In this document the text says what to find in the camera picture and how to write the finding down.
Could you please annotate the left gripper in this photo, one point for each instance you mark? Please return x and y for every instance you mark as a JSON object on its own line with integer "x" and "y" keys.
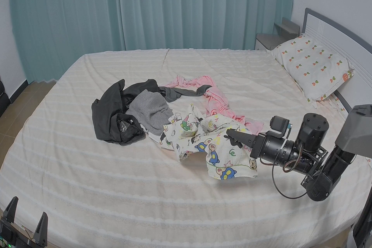
{"x": 17, "y": 236}

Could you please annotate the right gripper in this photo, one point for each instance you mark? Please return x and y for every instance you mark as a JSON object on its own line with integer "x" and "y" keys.
{"x": 270, "y": 149}

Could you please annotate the white printed pyjama top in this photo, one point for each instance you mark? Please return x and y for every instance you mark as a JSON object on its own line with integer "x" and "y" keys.
{"x": 191, "y": 130}

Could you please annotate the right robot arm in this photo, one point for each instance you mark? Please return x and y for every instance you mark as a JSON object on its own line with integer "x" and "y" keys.
{"x": 315, "y": 130}

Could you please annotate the bed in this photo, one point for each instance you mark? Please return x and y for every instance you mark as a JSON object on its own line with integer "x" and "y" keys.
{"x": 116, "y": 197}

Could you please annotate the pink garment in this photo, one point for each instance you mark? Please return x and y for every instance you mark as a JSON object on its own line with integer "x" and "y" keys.
{"x": 216, "y": 98}

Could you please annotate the dark grey garment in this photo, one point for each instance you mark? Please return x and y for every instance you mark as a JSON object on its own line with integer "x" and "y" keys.
{"x": 186, "y": 92}

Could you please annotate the grey knit garment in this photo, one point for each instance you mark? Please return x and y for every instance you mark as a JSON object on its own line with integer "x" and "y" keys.
{"x": 148, "y": 108}

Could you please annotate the white printed pillow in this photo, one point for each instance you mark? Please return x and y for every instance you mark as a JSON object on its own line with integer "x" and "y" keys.
{"x": 314, "y": 66}

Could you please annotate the grey bedside table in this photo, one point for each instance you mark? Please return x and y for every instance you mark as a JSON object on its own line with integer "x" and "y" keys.
{"x": 268, "y": 39}

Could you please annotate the black chest of drawers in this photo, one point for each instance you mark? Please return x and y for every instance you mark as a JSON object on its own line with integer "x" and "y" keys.
{"x": 3, "y": 95}

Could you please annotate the black garment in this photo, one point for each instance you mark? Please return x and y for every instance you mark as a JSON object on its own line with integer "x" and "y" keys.
{"x": 107, "y": 113}

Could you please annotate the blue-green curtain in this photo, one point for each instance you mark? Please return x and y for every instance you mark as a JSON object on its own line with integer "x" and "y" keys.
{"x": 72, "y": 8}

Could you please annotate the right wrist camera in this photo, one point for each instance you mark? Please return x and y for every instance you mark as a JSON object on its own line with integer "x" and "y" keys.
{"x": 279, "y": 124}

